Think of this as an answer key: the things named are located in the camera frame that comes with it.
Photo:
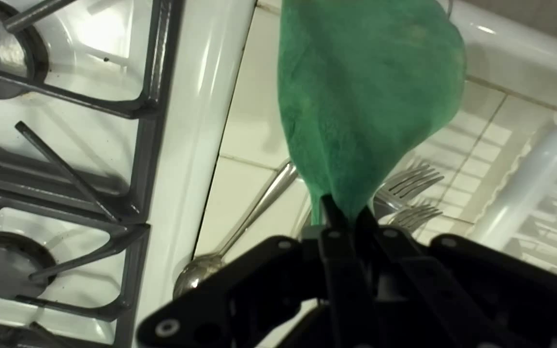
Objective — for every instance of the black stove grate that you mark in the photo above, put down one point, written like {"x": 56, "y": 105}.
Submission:
{"x": 155, "y": 78}

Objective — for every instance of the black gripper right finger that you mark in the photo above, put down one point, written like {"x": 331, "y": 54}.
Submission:
{"x": 484, "y": 296}

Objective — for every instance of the green towel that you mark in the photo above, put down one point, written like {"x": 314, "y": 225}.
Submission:
{"x": 368, "y": 97}

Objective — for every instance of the white gas stove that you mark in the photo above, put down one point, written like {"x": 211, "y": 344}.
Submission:
{"x": 188, "y": 128}

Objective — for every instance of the metal fork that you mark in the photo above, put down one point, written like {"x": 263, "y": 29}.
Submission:
{"x": 416, "y": 215}
{"x": 414, "y": 180}

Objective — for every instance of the white plastic dish rack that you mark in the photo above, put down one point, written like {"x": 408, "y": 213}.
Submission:
{"x": 536, "y": 174}

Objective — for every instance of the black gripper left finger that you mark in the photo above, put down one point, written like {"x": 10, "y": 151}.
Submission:
{"x": 259, "y": 296}

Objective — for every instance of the metal spoon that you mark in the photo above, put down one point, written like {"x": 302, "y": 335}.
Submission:
{"x": 199, "y": 269}

